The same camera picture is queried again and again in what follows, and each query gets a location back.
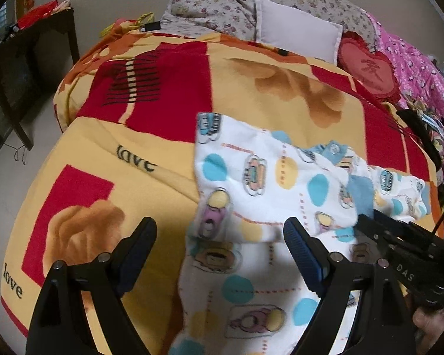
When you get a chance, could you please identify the yellow red love blanket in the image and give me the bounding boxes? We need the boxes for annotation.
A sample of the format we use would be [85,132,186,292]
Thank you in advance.
[1,31,440,354]

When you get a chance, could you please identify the white square pillow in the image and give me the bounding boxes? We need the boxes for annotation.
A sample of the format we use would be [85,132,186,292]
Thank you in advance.
[255,0,343,65]

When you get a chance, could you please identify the dark clothes pile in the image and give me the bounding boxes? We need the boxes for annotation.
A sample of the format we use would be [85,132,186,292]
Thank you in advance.
[396,109,442,172]

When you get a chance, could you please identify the red heart cushion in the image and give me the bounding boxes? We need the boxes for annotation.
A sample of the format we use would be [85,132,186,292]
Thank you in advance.
[338,31,400,104]

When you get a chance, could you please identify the pink patterned blanket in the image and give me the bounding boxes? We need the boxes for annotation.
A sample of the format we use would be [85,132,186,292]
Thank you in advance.
[366,13,444,181]

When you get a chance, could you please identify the right hand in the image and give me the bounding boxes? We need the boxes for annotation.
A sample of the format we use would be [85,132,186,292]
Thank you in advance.
[412,307,444,354]

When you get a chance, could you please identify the white patterned baby garment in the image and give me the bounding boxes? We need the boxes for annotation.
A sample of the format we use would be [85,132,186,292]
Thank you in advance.
[170,112,431,354]

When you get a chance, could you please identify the grey floral quilt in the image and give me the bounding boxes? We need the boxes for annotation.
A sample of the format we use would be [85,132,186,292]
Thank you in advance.
[161,0,376,51]

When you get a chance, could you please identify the dark wooden side table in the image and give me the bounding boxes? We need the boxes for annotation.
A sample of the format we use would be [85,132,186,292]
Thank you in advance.
[0,7,80,150]

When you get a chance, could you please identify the small black device on bed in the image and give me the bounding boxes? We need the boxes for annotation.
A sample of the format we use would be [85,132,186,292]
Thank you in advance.
[139,21,161,32]

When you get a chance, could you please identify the red items on table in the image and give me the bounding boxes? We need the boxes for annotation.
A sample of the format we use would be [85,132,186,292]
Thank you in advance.
[17,0,71,30]

